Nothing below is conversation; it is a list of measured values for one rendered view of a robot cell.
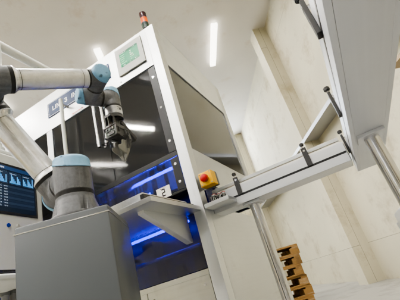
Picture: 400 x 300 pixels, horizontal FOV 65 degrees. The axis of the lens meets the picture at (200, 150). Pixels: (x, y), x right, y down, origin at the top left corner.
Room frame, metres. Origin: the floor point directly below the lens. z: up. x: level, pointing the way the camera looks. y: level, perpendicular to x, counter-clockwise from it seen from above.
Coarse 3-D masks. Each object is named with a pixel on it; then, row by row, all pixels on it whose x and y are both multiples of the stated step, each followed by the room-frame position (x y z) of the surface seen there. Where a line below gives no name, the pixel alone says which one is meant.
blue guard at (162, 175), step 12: (156, 168) 1.56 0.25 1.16; (168, 168) 1.53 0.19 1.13; (132, 180) 1.62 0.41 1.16; (144, 180) 1.59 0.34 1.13; (156, 180) 1.57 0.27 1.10; (168, 180) 1.54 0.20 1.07; (108, 192) 1.69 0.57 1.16; (120, 192) 1.66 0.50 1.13; (132, 192) 1.63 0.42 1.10; (144, 192) 1.60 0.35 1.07; (156, 192) 1.57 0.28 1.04; (108, 204) 1.69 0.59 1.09
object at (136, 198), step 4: (136, 196) 1.17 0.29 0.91; (160, 196) 1.27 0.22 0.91; (128, 200) 1.18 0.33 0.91; (132, 200) 1.18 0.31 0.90; (136, 200) 1.17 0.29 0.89; (176, 200) 1.39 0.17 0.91; (116, 204) 1.21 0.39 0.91; (120, 204) 1.20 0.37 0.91; (124, 204) 1.19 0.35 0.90; (128, 204) 1.18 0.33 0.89; (112, 208) 1.22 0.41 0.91; (116, 208) 1.21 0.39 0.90; (120, 208) 1.20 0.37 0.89
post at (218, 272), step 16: (160, 48) 1.50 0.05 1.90; (160, 64) 1.49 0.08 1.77; (160, 80) 1.50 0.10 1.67; (176, 96) 1.53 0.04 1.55; (176, 112) 1.48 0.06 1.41; (176, 128) 1.49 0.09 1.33; (176, 144) 1.50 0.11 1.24; (192, 160) 1.51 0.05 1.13; (192, 176) 1.49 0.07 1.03; (192, 192) 1.49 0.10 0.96; (208, 224) 1.48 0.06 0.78; (208, 240) 1.49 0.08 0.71; (208, 256) 1.50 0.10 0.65; (224, 272) 1.51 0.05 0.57; (224, 288) 1.48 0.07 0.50
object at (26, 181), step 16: (0, 160) 1.55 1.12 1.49; (16, 160) 1.66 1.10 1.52; (0, 176) 1.55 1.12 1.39; (16, 176) 1.65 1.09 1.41; (0, 192) 1.55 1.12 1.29; (16, 192) 1.64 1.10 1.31; (32, 192) 1.76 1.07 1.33; (0, 208) 1.54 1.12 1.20; (16, 208) 1.64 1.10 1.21; (32, 208) 1.75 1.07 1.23; (0, 224) 1.55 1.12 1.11; (16, 224) 1.64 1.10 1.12; (0, 240) 1.55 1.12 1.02; (0, 256) 1.55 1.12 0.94
